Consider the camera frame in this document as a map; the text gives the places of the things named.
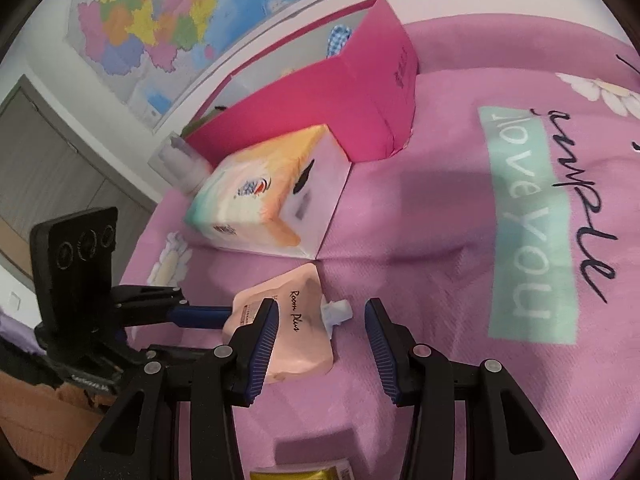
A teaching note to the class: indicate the large wall map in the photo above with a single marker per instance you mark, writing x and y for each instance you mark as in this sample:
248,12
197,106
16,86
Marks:
150,20

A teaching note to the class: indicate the pink printed bed sheet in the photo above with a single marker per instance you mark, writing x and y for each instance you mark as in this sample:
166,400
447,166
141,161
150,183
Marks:
450,210

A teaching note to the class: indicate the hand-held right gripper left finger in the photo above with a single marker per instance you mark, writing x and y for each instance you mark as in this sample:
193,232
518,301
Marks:
265,340

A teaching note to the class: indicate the person's left forearm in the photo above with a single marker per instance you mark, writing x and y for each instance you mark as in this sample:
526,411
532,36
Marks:
35,420

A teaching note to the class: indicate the pink cardboard box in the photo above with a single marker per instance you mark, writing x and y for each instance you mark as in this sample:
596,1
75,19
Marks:
370,85

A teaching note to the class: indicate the pastel tissue pack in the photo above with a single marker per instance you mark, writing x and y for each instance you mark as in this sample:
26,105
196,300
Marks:
250,190

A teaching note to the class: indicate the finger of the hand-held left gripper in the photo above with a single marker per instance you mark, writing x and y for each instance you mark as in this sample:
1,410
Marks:
175,351
200,316

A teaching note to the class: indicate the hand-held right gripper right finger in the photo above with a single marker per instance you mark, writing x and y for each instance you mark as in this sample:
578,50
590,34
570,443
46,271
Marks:
377,340

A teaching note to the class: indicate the grey wardrobe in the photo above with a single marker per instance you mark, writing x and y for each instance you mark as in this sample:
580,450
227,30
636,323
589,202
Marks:
50,160

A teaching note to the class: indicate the small white wall switch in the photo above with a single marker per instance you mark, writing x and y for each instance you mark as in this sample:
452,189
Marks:
15,300

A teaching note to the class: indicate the purple cloth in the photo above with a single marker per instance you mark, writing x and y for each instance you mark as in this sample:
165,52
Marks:
12,332

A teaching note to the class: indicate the gold packet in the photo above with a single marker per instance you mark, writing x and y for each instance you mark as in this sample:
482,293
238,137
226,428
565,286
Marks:
300,474

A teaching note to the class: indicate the blue checked cloth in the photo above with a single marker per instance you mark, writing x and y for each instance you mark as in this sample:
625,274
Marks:
339,40

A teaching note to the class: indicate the pink spout pouch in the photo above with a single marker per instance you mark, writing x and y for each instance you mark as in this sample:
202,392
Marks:
300,330

